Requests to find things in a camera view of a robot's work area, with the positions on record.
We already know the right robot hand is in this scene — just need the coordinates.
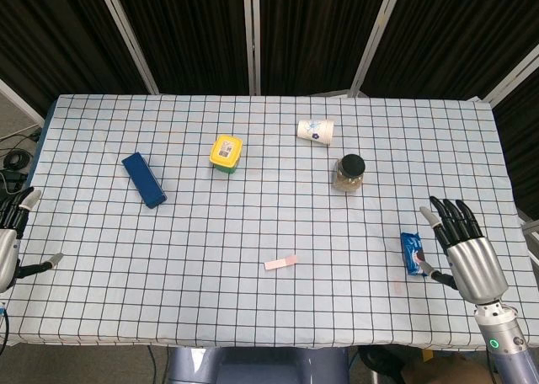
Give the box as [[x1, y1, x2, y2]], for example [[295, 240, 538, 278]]
[[419, 195, 509, 306]]

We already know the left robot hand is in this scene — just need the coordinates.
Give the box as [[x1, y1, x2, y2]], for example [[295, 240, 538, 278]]
[[0, 186, 65, 294]]

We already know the small pink object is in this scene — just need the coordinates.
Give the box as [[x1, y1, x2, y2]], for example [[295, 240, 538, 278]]
[[264, 254, 299, 272]]

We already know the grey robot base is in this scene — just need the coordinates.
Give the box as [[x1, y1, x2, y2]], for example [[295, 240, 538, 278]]
[[166, 345, 350, 384]]

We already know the blue cookie packet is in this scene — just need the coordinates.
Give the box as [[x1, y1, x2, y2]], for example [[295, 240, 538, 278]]
[[399, 231, 430, 280]]

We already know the black power adapter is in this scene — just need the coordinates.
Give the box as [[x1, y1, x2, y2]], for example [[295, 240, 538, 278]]
[[0, 169, 25, 204]]

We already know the glass jar with black lid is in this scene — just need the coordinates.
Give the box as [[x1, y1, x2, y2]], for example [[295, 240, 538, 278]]
[[333, 153, 366, 195]]

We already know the blue rectangular box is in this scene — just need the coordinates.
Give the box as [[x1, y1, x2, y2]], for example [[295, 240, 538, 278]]
[[120, 152, 168, 211]]

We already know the white floral paper cup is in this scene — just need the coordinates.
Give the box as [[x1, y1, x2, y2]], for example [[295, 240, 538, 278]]
[[296, 119, 335, 148]]

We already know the blue checkered tablecloth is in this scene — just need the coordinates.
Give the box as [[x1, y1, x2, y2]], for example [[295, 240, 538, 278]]
[[0, 93, 539, 352]]

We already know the yellow lidded green container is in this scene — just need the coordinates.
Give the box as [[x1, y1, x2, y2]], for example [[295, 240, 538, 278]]
[[208, 134, 245, 176]]

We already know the black folding screen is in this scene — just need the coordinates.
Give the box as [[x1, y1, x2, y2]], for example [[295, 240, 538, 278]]
[[0, 0, 539, 216]]

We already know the coiled black cable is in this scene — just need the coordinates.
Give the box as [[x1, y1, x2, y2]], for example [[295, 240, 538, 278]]
[[3, 149, 31, 170]]

